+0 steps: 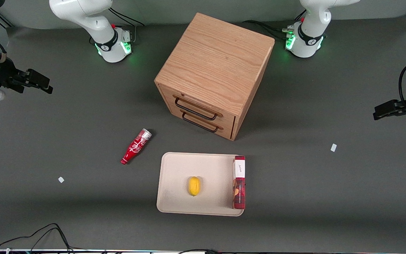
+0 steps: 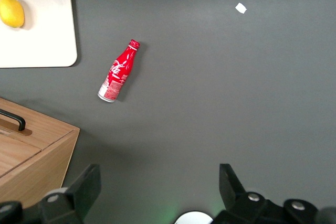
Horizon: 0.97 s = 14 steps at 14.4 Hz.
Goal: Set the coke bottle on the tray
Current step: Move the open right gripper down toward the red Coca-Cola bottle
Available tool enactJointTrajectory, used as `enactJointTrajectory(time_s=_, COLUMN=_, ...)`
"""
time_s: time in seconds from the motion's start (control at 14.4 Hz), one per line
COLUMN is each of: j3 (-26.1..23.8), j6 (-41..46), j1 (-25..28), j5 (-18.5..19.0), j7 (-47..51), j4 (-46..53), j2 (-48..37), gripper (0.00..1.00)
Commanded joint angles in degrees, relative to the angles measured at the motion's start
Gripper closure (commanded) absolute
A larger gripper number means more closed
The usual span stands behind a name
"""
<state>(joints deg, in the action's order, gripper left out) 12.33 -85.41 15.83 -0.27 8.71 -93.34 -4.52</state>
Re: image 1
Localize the wooden drawer cabinet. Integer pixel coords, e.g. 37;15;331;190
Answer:
154;13;275;141

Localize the black right arm base cable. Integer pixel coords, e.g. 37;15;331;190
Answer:
109;7;146;43

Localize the black arm base cable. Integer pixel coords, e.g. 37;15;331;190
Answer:
109;7;146;43
242;19;296;41

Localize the black floor cable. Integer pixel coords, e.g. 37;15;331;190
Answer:
0;223;75;254

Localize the black metal drawer handle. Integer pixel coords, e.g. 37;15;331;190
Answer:
182;112;221;133
174;97;219;121

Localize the red coke bottle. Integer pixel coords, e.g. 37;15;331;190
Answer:
120;128;153;165

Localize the beige plastic tray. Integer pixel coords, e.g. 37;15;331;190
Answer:
156;152;246;217

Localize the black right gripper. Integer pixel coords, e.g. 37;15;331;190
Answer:
0;56;54;95

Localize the black left arm base cable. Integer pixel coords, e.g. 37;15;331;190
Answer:
242;19;296;41

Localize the red snack box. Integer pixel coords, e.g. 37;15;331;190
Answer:
232;156;246;210

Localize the yellow lemon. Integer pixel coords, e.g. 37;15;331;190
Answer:
188;176;202;197

